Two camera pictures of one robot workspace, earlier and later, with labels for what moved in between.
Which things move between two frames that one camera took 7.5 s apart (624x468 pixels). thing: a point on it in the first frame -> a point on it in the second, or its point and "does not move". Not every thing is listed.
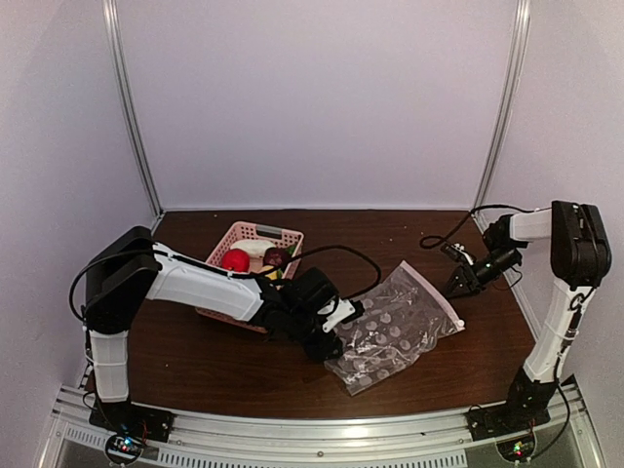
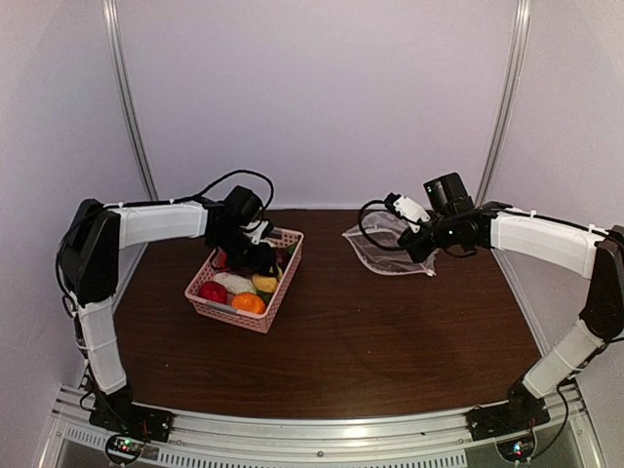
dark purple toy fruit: x=275 y=256 does not move
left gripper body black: x=317 y=350 -> x=241 y=255
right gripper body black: x=504 y=258 -> x=420 y=252
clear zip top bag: x=402 y=318 -> x=376 y=239
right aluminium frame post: x=522 y=27 does not move
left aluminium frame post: x=155 y=202 does not move
